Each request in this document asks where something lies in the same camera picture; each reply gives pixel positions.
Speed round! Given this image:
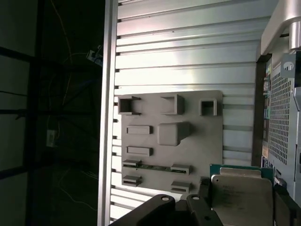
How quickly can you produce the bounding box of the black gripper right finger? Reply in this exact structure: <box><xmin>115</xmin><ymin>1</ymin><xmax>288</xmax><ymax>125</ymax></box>
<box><xmin>273</xmin><ymin>180</ymin><xmax>301</xmax><ymax>226</ymax></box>

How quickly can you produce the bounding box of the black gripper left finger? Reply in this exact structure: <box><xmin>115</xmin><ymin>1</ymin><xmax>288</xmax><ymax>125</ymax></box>
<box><xmin>110</xmin><ymin>178</ymin><xmax>223</xmax><ymax>226</ymax></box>

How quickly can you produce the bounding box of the silver green CPU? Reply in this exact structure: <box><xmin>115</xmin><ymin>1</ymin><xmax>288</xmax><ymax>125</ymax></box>
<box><xmin>210</xmin><ymin>163</ymin><xmax>275</xmax><ymax>226</ymax></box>

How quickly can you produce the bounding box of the grey parts rack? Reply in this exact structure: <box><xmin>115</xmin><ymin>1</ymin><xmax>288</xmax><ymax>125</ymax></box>
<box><xmin>116</xmin><ymin>90</ymin><xmax>223</xmax><ymax>195</ymax></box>

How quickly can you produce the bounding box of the open PC case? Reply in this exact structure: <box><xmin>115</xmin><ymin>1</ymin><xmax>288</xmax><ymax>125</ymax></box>
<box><xmin>250</xmin><ymin>0</ymin><xmax>301</xmax><ymax>205</ymax></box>

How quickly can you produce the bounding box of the small white plug box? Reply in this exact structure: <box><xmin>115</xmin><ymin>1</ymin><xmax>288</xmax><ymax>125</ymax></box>
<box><xmin>46</xmin><ymin>129</ymin><xmax>56</xmax><ymax>148</ymax></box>

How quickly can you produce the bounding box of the thin pale cable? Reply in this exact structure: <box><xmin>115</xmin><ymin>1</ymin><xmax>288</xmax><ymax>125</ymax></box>
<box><xmin>50</xmin><ymin>0</ymin><xmax>99</xmax><ymax>212</ymax></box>

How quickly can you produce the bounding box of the grey cable connector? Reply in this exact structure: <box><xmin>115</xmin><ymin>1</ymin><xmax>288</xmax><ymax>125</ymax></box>
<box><xmin>86</xmin><ymin>46</ymin><xmax>103</xmax><ymax>65</ymax></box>

